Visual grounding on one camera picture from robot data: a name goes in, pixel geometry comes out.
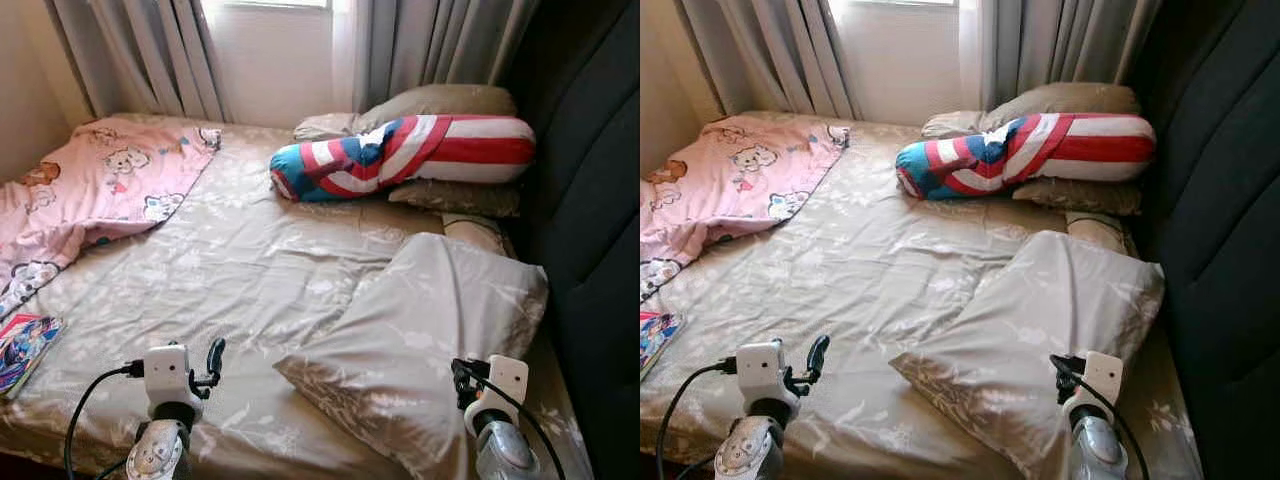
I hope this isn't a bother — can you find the large beige floral pillow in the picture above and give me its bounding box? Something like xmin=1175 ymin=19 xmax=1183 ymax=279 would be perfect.
xmin=888 ymin=230 xmax=1166 ymax=480
xmin=273 ymin=232 xmax=549 ymax=480

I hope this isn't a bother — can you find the anime comic book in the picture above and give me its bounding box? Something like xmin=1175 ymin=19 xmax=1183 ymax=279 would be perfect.
xmin=640 ymin=310 xmax=686 ymax=381
xmin=0 ymin=313 xmax=63 ymax=401

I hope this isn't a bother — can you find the bed with beige floral sheet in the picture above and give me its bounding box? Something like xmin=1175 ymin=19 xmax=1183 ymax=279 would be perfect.
xmin=640 ymin=110 xmax=1206 ymax=480
xmin=0 ymin=112 xmax=591 ymax=480

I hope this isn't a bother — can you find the brown floral flat pillow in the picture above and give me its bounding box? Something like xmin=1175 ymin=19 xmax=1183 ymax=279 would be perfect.
xmin=388 ymin=180 xmax=523 ymax=219
xmin=1012 ymin=178 xmax=1144 ymax=217

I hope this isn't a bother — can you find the pink cartoon blanket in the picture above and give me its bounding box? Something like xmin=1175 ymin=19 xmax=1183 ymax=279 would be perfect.
xmin=640 ymin=113 xmax=851 ymax=301
xmin=0 ymin=115 xmax=223 ymax=321

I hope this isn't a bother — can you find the dark upholstered furniture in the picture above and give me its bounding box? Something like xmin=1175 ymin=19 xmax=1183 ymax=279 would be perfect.
xmin=505 ymin=0 xmax=641 ymax=480
xmin=1128 ymin=0 xmax=1280 ymax=480

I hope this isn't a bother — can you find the red white blue bolster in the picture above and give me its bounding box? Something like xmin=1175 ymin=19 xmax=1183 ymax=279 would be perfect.
xmin=270 ymin=113 xmax=537 ymax=203
xmin=895 ymin=112 xmax=1158 ymax=201

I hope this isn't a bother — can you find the taupe pillow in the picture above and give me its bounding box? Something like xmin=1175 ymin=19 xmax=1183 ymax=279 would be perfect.
xmin=980 ymin=82 xmax=1143 ymax=129
xmin=352 ymin=84 xmax=518 ymax=131

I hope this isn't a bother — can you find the grey curtain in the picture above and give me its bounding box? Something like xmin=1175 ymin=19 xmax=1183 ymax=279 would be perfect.
xmin=680 ymin=0 xmax=863 ymax=121
xmin=45 ymin=0 xmax=231 ymax=121
xmin=980 ymin=0 xmax=1163 ymax=111
xmin=355 ymin=0 xmax=541 ymax=111

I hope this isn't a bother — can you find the white sheer curtain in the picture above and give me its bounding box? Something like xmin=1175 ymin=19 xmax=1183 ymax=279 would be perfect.
xmin=958 ymin=0 xmax=999 ymax=111
xmin=330 ymin=0 xmax=373 ymax=113

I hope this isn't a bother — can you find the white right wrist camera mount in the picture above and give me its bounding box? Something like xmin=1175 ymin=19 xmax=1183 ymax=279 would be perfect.
xmin=465 ymin=355 xmax=529 ymax=436
xmin=1062 ymin=350 xmax=1124 ymax=431

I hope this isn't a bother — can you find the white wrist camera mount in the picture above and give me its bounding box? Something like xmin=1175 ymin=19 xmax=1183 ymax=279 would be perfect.
xmin=1062 ymin=350 xmax=1124 ymax=431
xmin=735 ymin=340 xmax=801 ymax=421
xmin=465 ymin=355 xmax=529 ymax=436
xmin=143 ymin=344 xmax=204 ymax=421

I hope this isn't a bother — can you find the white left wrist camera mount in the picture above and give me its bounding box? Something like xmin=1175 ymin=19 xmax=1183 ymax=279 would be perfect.
xmin=143 ymin=344 xmax=204 ymax=421
xmin=735 ymin=340 xmax=801 ymax=421

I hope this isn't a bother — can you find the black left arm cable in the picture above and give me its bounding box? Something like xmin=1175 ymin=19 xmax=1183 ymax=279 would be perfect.
xmin=655 ymin=360 xmax=739 ymax=480
xmin=63 ymin=362 xmax=147 ymax=480

